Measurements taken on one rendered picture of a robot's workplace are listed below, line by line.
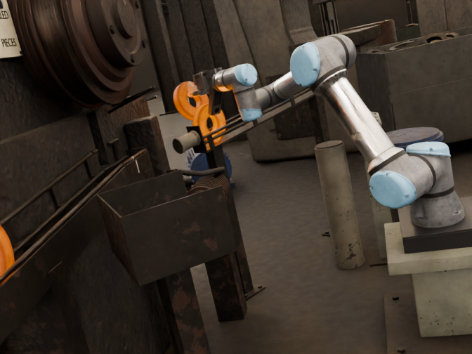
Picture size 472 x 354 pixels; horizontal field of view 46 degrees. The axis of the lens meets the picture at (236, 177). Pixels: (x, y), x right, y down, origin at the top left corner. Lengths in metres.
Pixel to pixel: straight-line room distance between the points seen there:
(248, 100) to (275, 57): 2.36
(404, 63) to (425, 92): 0.22
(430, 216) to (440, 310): 0.28
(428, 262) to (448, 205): 0.18
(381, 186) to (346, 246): 0.79
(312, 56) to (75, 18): 0.64
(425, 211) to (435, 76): 2.00
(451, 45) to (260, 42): 1.43
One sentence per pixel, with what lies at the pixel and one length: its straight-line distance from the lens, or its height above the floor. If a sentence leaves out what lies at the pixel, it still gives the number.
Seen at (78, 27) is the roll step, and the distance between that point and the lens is 1.52.
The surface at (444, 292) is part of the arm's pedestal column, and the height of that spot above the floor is 0.16.
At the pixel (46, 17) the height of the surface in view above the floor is 1.13.
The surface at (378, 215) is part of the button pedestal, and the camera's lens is 2.30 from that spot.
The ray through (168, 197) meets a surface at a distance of 1.31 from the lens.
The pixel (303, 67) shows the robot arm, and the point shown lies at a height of 0.87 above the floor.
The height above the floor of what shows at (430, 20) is 0.81.
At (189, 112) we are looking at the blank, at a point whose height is 0.76.
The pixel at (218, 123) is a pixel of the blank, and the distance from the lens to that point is 2.13.
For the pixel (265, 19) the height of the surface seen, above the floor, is 1.11.
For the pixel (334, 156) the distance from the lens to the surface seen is 2.18.
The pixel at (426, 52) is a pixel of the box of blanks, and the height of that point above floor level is 0.69.
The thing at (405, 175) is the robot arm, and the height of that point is 0.55.
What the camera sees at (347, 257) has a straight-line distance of 2.31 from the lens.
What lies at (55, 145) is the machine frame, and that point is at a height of 0.82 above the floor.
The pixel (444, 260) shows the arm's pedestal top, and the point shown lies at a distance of 1.63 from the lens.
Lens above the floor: 0.97
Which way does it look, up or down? 13 degrees down
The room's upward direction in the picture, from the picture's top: 12 degrees counter-clockwise
